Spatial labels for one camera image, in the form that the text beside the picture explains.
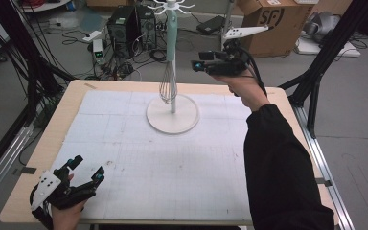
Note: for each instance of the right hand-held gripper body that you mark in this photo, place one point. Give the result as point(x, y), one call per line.
point(233, 64)

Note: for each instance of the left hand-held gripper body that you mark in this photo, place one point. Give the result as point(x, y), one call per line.
point(46, 188)

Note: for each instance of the white hook stand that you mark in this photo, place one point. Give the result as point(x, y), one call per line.
point(172, 123)

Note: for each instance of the person's right hand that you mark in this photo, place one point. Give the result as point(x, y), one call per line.
point(249, 91)

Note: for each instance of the person's left hand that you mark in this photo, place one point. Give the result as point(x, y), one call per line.
point(65, 218)

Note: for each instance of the black tape piece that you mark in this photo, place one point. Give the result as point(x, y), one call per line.
point(324, 182)
point(28, 170)

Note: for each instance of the black power adapter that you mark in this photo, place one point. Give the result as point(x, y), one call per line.
point(209, 25)

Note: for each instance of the white grid mat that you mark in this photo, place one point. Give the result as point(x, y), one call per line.
point(147, 172)

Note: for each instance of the brown cardboard box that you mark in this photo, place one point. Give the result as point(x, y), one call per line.
point(281, 38)

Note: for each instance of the small black computer tower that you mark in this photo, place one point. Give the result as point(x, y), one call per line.
point(147, 28)

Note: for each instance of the white flat board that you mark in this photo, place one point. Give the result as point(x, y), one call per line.
point(313, 48)

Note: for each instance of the large black computer tower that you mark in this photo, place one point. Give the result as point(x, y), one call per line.
point(123, 32)

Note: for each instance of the grey rounded device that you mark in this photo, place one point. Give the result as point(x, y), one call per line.
point(321, 25)

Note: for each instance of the white device with green display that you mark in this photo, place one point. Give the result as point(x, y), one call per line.
point(98, 51)

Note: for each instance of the white power strip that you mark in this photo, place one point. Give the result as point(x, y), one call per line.
point(92, 36)

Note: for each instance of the aluminium rail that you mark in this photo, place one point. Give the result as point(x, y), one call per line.
point(329, 179)
point(3, 163)

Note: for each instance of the black metal frame strut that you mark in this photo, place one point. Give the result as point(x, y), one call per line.
point(319, 64)
point(28, 64)

